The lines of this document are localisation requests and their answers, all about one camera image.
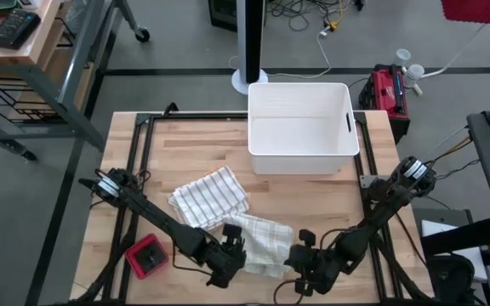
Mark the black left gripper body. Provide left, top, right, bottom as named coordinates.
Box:
left=204, top=241, right=248, bottom=281

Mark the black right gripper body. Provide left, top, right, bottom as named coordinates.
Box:
left=285, top=244, right=348, bottom=294

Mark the plain white towel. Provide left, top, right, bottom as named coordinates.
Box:
left=223, top=212, right=296, bottom=280

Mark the white towel with pink stripes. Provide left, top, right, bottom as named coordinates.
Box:
left=168, top=165, right=250, bottom=233

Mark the red square box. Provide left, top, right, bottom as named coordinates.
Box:
left=124, top=232, right=170, bottom=281

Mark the white paper sheet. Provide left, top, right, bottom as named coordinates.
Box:
left=421, top=218, right=488, bottom=281

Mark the black backpack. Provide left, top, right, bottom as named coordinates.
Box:
left=425, top=252, right=478, bottom=305

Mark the white perforated plastic basket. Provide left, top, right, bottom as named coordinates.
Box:
left=248, top=82, right=361, bottom=176

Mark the red tool bag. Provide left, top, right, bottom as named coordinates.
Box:
left=358, top=63, right=411, bottom=144

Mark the white pole with round base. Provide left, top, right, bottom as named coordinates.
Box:
left=231, top=0, right=270, bottom=95

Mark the black caster wheel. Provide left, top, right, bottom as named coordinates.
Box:
left=134, top=25, right=151, bottom=43

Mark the black floor box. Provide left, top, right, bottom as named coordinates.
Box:
left=208, top=0, right=240, bottom=33

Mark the wooden side table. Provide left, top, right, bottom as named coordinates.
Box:
left=0, top=0, right=151, bottom=162

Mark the red acoustic panel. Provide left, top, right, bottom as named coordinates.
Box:
left=440, top=0, right=490, bottom=27

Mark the black keypad device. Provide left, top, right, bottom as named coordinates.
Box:
left=0, top=8, right=42, bottom=51

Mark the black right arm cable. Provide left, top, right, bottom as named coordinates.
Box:
left=272, top=278, right=311, bottom=306

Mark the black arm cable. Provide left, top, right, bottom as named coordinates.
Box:
left=171, top=244, right=213, bottom=277
left=272, top=278, right=311, bottom=306

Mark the black right wrist camera housing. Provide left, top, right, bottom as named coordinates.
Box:
left=298, top=229, right=317, bottom=247

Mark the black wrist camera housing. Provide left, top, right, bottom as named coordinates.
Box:
left=221, top=223, right=244, bottom=246
left=298, top=229, right=317, bottom=247

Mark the black left wrist camera housing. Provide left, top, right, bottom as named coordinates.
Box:
left=221, top=223, right=244, bottom=246

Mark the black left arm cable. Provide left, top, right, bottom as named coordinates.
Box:
left=171, top=244, right=213, bottom=277

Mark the black metal table frame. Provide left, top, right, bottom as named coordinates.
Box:
left=36, top=110, right=436, bottom=306

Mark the white floor cable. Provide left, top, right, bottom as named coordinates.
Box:
left=230, top=25, right=333, bottom=81
left=419, top=23, right=487, bottom=80

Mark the yellow floor cable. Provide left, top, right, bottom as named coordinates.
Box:
left=323, top=0, right=346, bottom=31

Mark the black wire rack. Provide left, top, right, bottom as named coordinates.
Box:
left=0, top=75, right=66, bottom=125

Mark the black floor cable tangle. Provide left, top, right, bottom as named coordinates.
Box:
left=268, top=0, right=356, bottom=31

